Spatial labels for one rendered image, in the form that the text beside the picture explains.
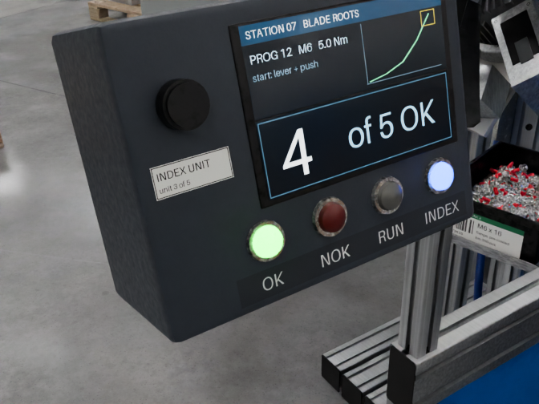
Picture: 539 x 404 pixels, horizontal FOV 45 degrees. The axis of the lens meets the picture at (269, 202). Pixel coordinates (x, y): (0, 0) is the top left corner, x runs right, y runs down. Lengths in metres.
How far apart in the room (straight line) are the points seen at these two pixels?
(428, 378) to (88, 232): 2.04
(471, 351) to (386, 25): 0.43
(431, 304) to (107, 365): 1.44
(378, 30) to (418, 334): 0.35
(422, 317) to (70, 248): 2.01
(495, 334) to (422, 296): 0.16
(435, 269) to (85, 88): 0.38
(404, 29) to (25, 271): 2.15
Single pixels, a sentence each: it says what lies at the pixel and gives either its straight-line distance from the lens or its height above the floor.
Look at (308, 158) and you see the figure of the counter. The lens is 0.42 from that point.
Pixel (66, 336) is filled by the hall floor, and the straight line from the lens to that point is 2.15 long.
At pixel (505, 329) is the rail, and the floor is 0.84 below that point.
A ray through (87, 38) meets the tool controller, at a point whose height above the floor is 1.24.
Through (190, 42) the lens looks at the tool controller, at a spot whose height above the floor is 1.24.
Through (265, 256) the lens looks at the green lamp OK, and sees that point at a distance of 0.41.
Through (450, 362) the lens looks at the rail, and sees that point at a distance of 0.75.
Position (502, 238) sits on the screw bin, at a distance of 0.96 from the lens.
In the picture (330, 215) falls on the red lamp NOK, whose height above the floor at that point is 1.12.
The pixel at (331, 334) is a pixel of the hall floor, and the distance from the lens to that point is 2.04.
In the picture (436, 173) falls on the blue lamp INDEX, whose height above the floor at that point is 1.12.
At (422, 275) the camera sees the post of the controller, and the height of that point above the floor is 0.96.
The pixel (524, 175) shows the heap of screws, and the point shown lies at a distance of 1.10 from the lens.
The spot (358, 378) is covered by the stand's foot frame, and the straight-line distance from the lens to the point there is 1.80.
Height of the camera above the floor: 1.34
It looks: 30 degrees down
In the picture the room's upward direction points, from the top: 2 degrees counter-clockwise
